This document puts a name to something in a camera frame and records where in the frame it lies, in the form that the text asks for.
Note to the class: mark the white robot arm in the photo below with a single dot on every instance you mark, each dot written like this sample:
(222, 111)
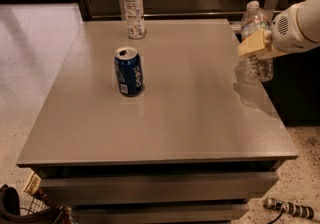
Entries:
(317, 28)

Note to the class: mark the tall clear labelled bottle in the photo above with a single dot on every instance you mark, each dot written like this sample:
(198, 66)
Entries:
(134, 13)

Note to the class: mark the wire basket with bag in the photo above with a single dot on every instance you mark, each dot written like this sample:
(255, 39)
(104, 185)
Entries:
(39, 211)

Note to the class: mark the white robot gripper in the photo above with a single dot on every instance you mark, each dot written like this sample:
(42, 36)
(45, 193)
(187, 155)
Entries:
(284, 34)

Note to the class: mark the grey low side shelf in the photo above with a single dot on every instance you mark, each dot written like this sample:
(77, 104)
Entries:
(236, 27)

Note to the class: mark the clear crinkled water bottle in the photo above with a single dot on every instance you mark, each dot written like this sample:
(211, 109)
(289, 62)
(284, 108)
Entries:
(256, 70)

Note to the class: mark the tan paper label tag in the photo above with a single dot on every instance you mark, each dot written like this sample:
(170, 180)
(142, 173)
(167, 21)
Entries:
(32, 184)

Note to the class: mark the black white patterned handle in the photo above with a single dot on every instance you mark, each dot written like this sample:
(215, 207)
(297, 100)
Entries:
(292, 209)

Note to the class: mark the grey drawer cabinet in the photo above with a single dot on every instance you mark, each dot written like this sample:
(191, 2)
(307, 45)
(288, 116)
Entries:
(194, 147)

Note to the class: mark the blue Pepsi can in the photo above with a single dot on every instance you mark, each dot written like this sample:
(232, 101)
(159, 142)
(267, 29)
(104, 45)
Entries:
(129, 72)

